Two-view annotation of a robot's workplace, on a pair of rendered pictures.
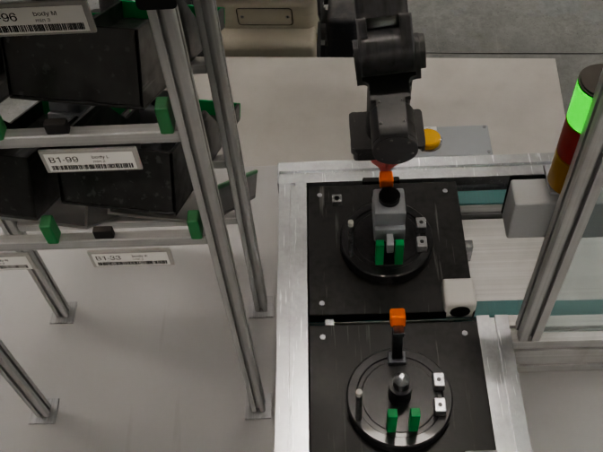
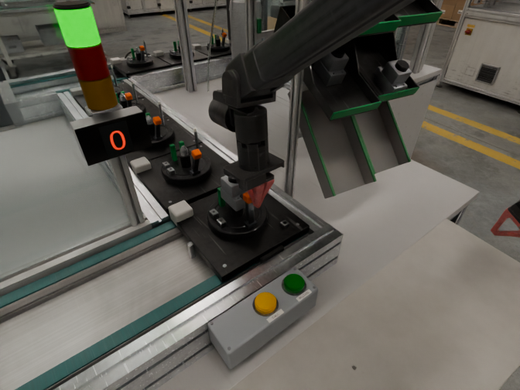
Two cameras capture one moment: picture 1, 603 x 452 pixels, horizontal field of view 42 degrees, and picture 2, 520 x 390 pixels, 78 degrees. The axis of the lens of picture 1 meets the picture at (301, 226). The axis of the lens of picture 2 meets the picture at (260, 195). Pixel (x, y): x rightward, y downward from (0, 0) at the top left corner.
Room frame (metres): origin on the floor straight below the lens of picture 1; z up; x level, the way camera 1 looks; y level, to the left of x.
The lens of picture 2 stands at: (1.14, -0.46, 1.49)
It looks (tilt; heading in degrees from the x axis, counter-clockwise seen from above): 38 degrees down; 139
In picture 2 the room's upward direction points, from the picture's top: straight up
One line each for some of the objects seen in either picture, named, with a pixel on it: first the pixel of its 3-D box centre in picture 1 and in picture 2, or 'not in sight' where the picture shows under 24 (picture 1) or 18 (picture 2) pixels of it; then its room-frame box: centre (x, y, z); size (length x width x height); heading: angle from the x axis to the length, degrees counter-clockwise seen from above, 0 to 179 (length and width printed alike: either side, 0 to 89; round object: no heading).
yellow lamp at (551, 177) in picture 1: (574, 166); (98, 90); (0.55, -0.31, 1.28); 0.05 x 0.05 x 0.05
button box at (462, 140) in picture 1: (426, 152); (265, 313); (0.89, -0.23, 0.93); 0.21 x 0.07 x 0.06; 86
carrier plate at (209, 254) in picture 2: (386, 247); (237, 221); (0.68, -0.13, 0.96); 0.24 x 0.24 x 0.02; 86
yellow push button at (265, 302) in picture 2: (428, 140); (265, 303); (0.89, -0.23, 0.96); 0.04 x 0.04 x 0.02
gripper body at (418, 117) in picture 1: (387, 120); (253, 155); (0.74, -0.13, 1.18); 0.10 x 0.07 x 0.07; 87
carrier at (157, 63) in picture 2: not in sight; (138, 55); (-0.64, 0.25, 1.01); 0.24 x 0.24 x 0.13; 86
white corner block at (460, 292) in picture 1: (458, 298); (181, 213); (0.57, -0.22, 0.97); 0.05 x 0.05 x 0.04; 86
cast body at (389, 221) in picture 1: (388, 214); (233, 186); (0.67, -0.13, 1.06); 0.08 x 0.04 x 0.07; 176
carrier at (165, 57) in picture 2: not in sight; (180, 47); (-0.62, 0.49, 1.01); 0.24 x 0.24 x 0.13; 86
